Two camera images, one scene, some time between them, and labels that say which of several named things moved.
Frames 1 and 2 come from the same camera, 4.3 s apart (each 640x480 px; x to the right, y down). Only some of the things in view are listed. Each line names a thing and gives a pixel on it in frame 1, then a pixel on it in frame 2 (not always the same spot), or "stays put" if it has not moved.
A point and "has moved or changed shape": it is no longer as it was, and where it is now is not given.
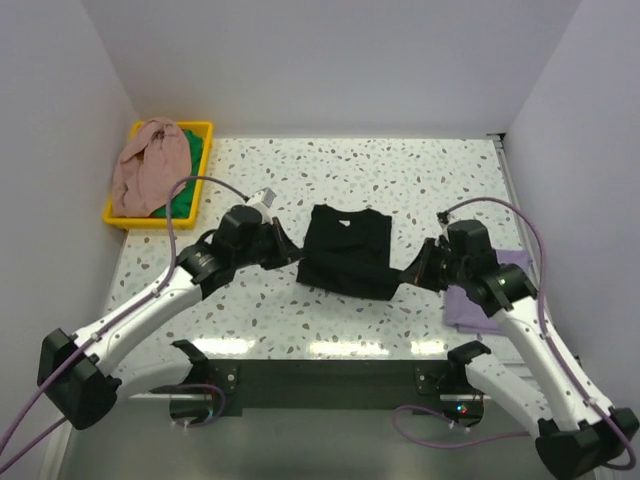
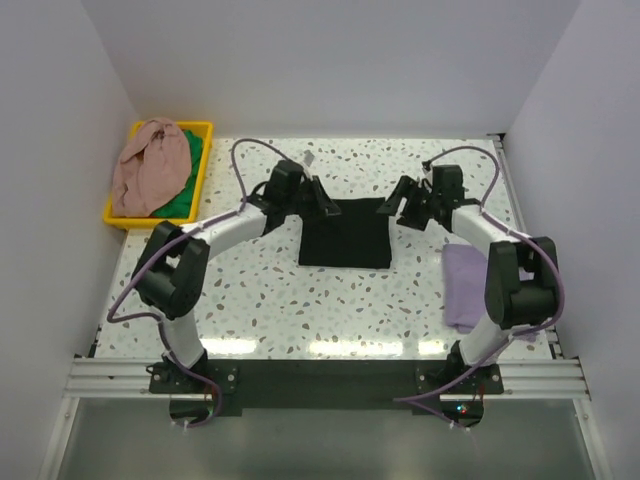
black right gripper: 417,272 → 391,206
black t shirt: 349,252 has moved or changed shape
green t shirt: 183,202 stays put
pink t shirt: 154,162 stays put
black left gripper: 292,252 → 321,202
